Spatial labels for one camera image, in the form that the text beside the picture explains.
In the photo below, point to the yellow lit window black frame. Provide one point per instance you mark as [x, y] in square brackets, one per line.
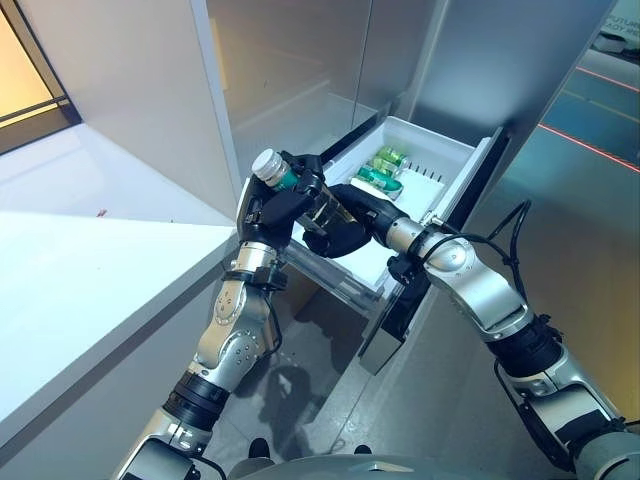
[25, 75]

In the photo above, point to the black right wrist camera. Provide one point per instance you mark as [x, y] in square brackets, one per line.
[400, 270]

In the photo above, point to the black robot left foot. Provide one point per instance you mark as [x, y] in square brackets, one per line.
[259, 447]

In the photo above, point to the light green drink can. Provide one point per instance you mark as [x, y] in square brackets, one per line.
[392, 154]
[382, 165]

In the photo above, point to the white fridge drawer steel front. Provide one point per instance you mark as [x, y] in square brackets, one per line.
[425, 145]

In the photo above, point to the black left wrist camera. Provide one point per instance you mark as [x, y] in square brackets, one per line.
[270, 279]

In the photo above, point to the grey stand with white text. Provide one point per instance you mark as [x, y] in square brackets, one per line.
[617, 37]

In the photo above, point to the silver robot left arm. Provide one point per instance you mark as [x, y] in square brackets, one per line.
[230, 330]

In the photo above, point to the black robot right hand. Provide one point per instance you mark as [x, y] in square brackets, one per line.
[370, 212]

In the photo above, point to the white counter cabinet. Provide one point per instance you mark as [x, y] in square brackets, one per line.
[100, 275]

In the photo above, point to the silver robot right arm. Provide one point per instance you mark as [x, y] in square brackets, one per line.
[480, 280]

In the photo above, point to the grey robot torso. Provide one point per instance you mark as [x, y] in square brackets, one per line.
[400, 470]

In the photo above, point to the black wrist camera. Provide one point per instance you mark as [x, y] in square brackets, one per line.
[270, 279]
[400, 270]

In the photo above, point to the black robot foot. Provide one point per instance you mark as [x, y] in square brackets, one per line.
[259, 447]
[363, 449]

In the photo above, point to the dark green drink can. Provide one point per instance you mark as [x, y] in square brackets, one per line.
[382, 184]

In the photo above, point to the stainless steel fridge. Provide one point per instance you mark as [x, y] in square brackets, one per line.
[310, 75]

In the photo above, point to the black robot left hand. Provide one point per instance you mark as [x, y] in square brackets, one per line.
[262, 220]

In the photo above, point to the yellow tea bottle white cap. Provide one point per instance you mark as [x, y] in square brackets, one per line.
[267, 164]

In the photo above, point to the black robot right foot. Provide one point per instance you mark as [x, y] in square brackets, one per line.
[363, 449]

